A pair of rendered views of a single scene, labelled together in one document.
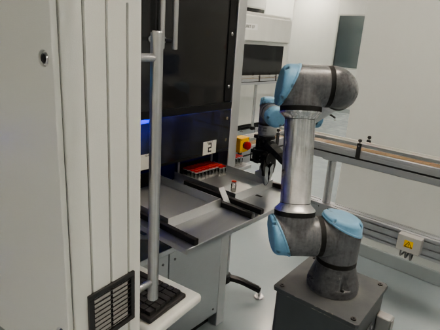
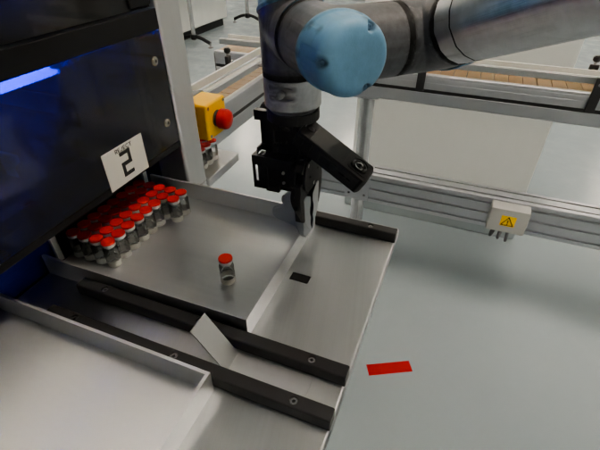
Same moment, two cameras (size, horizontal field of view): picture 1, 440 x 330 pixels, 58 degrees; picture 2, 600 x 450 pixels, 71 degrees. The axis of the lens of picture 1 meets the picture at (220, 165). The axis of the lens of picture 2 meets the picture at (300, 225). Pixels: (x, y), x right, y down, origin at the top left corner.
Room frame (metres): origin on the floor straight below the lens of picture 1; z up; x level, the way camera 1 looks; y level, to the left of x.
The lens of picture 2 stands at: (1.08, -0.02, 1.32)
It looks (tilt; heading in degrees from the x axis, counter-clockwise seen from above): 37 degrees down; 342
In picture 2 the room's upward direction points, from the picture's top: straight up
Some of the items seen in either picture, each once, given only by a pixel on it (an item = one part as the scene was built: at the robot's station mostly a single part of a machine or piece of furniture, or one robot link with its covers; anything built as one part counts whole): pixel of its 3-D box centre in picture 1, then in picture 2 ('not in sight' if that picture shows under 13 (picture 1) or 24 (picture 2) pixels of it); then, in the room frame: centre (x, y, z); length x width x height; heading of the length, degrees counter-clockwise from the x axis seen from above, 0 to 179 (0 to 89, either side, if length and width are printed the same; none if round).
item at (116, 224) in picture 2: (204, 171); (133, 220); (1.71, 0.07, 0.90); 0.18 x 0.02 x 0.05; 141
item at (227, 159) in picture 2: (232, 165); (197, 162); (1.95, -0.07, 0.87); 0.14 x 0.13 x 0.02; 50
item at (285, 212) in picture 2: (260, 174); (290, 215); (1.59, -0.17, 0.95); 0.06 x 0.03 x 0.09; 50
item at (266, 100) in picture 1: (268, 110); (291, 27); (1.59, -0.18, 1.21); 0.09 x 0.08 x 0.11; 5
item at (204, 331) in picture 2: (234, 200); (252, 355); (1.38, -0.06, 0.91); 0.14 x 0.03 x 0.06; 50
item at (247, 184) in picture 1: (222, 179); (189, 239); (1.64, -0.02, 0.90); 0.34 x 0.26 x 0.04; 51
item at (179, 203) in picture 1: (164, 198); (1, 432); (1.38, 0.20, 0.90); 0.34 x 0.26 x 0.04; 50
